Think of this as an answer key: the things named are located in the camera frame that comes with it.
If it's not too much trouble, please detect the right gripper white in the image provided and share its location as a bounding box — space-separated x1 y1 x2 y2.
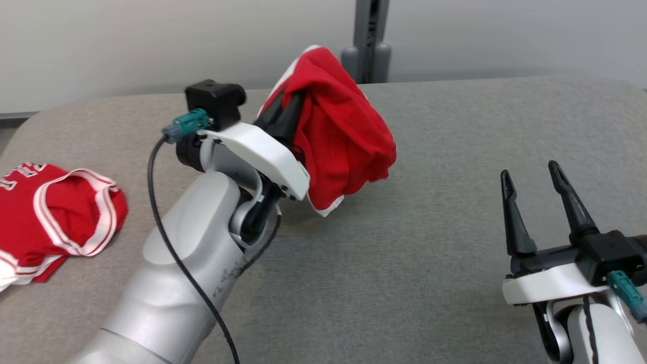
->
500 161 615 305

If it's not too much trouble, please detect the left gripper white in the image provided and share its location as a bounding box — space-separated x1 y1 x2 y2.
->
197 91 310 201

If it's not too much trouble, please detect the red shorts white stripe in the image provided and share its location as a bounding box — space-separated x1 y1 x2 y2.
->
258 44 397 218

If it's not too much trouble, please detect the red white basketball jersey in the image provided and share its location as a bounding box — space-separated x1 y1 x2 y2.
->
0 162 128 293

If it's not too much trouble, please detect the grey metal post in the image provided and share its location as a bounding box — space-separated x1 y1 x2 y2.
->
341 0 392 84

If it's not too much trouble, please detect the left arm cable teal plug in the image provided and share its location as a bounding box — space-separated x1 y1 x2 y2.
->
148 109 240 364

